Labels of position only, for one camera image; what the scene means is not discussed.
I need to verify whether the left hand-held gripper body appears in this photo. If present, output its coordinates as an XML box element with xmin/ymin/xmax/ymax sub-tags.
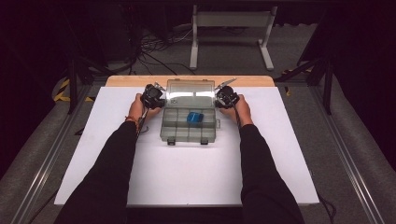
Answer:
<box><xmin>139</xmin><ymin>81</ymin><xmax>166</xmax><ymax>110</ymax></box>

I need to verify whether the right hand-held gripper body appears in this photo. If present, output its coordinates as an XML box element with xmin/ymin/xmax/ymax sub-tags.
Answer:
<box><xmin>214</xmin><ymin>77</ymin><xmax>241</xmax><ymax>110</ymax></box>

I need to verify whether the small blue packet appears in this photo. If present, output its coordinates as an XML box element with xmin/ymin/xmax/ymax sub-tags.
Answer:
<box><xmin>186</xmin><ymin>111</ymin><xmax>205</xmax><ymax>126</ymax></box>

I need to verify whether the clear grey compartment box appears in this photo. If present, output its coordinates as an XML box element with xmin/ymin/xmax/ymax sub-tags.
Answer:
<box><xmin>159</xmin><ymin>77</ymin><xmax>222</xmax><ymax>147</ymax></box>

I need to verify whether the person's left hand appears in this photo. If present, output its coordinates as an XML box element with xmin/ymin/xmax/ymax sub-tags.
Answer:
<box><xmin>127</xmin><ymin>92</ymin><xmax>163</xmax><ymax>124</ymax></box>

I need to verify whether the person's right hand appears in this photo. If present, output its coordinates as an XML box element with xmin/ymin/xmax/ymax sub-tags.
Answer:
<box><xmin>219</xmin><ymin>93</ymin><xmax>254</xmax><ymax>127</ymax></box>

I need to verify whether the white board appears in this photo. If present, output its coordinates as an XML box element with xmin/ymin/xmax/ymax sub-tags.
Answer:
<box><xmin>53</xmin><ymin>86</ymin><xmax>320</xmax><ymax>208</ymax></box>

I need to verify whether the white metal stand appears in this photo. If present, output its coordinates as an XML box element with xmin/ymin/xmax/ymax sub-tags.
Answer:
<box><xmin>189</xmin><ymin>4</ymin><xmax>279</xmax><ymax>72</ymax></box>

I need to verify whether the black metal stand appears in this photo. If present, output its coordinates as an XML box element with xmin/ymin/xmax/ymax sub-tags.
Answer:
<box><xmin>66</xmin><ymin>57</ymin><xmax>95</xmax><ymax>116</ymax></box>
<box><xmin>275</xmin><ymin>57</ymin><xmax>334</xmax><ymax>116</ymax></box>

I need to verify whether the yellow black hazard tape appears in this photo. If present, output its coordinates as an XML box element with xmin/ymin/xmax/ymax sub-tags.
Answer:
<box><xmin>52</xmin><ymin>77</ymin><xmax>95</xmax><ymax>104</ymax></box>

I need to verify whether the right hand-held gripper cable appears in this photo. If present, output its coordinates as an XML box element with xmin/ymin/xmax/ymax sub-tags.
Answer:
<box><xmin>223</xmin><ymin>94</ymin><xmax>243</xmax><ymax>129</ymax></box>

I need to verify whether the bundle of black cables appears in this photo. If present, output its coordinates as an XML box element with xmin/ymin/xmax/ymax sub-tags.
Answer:
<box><xmin>127</xmin><ymin>27</ymin><xmax>198</xmax><ymax>77</ymax></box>

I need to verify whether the aluminium rail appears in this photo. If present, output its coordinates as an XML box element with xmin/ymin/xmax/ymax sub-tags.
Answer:
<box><xmin>10</xmin><ymin>85</ymin><xmax>94</xmax><ymax>224</ymax></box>
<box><xmin>307</xmin><ymin>85</ymin><xmax>388</xmax><ymax>224</ymax></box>

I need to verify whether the black cable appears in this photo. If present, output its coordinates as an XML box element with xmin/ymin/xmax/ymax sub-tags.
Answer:
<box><xmin>317</xmin><ymin>193</ymin><xmax>338</xmax><ymax>224</ymax></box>

